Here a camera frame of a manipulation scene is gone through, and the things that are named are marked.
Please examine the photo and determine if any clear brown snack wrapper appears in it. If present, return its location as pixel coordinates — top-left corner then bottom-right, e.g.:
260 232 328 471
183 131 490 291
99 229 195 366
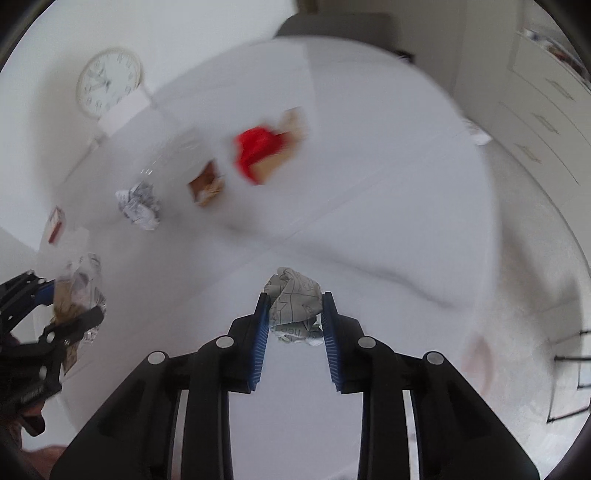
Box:
52 253 108 374

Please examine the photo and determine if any grey chair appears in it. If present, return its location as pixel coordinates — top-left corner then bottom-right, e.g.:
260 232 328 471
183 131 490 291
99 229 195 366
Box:
274 13 393 47

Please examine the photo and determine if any person's left hand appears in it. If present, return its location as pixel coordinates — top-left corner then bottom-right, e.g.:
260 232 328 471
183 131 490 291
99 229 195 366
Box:
14 406 70 480

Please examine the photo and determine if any grey printed paper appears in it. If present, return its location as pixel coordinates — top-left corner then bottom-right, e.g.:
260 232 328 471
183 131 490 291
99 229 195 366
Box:
263 266 324 347

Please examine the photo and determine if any beige drawer cabinet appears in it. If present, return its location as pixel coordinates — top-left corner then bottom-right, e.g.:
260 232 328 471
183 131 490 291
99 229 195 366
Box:
466 28 591 185

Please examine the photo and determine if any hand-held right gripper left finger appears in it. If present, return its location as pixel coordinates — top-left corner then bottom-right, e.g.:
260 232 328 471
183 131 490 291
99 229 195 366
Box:
50 292 273 480

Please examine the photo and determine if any white card stand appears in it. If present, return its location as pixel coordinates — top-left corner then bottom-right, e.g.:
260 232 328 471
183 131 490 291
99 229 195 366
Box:
99 88 152 137

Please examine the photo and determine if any red plastic wrapper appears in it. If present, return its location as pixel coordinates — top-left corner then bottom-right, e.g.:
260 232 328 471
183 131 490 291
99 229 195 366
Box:
233 127 284 185

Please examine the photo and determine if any black wire rack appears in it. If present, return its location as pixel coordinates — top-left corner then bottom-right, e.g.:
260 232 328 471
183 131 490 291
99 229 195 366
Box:
546 330 591 423

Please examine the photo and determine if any round white wall clock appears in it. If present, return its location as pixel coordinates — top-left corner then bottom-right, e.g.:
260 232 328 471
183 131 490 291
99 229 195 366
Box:
76 47 143 117

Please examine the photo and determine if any crumpled black white printed paper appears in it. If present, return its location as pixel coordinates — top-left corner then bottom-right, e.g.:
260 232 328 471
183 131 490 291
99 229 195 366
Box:
115 182 162 232

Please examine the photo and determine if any white tote bag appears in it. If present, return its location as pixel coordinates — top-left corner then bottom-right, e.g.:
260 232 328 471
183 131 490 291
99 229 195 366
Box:
462 117 494 146

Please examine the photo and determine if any small brown snack wrapper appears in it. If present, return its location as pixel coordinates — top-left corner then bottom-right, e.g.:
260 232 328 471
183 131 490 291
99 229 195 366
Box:
187 159 227 208

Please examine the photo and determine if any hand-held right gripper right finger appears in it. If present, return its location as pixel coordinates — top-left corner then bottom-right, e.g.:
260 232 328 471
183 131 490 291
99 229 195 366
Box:
322 291 541 480

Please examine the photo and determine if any brown paper bag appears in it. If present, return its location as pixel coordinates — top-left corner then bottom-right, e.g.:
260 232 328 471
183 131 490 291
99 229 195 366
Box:
252 107 309 183

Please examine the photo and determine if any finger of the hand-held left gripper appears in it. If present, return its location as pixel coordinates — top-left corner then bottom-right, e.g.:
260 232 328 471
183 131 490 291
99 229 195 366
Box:
0 272 56 324
39 305 105 347

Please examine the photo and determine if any clear plastic packaging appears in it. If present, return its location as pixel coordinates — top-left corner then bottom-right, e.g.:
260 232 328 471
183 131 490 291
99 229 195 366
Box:
139 129 208 181

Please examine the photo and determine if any small red white box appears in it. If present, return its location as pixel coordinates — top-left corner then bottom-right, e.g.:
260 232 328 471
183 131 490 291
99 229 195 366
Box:
47 206 66 244

